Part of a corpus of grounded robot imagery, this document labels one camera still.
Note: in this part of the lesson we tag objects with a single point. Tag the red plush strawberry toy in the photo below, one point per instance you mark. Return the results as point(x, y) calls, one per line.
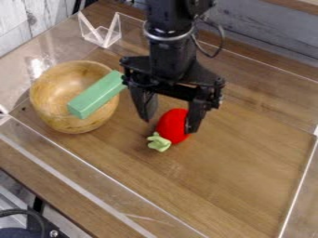
point(170, 130)

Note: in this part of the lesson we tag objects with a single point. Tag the green rectangular block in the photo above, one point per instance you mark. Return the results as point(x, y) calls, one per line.
point(96, 95)

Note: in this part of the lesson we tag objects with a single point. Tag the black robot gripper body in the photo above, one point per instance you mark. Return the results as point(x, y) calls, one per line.
point(173, 72)

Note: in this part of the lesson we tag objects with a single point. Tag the black clamp with cable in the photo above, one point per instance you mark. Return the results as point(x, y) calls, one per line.
point(38, 226)

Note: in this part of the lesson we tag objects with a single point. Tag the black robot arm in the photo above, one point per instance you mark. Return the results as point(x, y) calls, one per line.
point(171, 20)

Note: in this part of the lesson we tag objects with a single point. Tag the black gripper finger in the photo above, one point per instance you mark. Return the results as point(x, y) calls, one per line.
point(195, 115)
point(145, 99)

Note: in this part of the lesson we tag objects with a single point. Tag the brown wooden bowl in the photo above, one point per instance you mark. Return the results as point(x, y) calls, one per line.
point(52, 90)

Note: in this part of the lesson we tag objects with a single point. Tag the clear acrylic tray enclosure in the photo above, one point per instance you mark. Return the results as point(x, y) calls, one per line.
point(239, 181)

